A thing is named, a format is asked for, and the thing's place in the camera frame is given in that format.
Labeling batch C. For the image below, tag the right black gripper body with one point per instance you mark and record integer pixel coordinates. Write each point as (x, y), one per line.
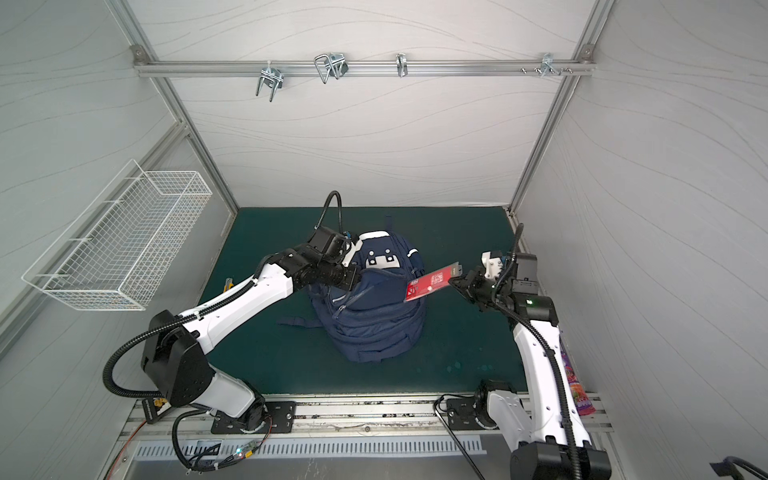
(470, 285)

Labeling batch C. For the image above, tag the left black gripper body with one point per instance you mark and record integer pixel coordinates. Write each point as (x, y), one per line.
(337, 274)

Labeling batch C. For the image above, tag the red box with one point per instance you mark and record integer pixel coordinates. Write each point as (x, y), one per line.
(432, 282)

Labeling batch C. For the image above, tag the navy blue student backpack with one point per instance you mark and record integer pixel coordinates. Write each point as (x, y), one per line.
(374, 321)

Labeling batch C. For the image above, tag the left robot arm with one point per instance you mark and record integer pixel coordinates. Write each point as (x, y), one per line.
(176, 346)

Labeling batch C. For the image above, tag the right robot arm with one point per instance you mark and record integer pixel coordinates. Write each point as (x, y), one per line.
(546, 439)

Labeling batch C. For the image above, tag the green mat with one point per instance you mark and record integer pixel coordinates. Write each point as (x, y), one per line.
(460, 345)

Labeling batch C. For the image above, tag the pink snack pouch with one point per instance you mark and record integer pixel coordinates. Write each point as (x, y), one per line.
(581, 399)

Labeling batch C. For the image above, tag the left metal hook clamp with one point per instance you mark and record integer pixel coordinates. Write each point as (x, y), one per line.
(270, 80)

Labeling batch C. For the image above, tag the metal hook clamp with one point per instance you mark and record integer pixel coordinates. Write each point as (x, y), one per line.
(331, 65)
(548, 66)
(270, 80)

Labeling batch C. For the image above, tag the middle metal hook clamp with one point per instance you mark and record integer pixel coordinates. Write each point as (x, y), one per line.
(331, 65)

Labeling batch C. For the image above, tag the yellow terminal block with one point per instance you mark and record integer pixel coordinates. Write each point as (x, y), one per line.
(155, 409)

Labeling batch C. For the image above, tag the right metal hook clamp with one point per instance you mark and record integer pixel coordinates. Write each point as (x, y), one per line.
(548, 66)

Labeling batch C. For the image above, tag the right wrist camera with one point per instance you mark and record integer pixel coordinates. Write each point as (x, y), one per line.
(494, 263)

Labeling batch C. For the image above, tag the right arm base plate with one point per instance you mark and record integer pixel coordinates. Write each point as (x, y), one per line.
(463, 415)

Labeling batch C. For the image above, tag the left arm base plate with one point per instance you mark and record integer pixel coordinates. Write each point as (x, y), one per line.
(279, 417)

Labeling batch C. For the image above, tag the white wire basket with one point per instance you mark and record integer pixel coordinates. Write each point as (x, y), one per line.
(114, 255)

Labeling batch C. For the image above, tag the small metal ring clamp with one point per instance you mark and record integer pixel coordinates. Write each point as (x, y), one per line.
(401, 65)

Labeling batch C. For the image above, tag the aluminium top rail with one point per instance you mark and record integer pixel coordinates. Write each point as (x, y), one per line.
(357, 68)

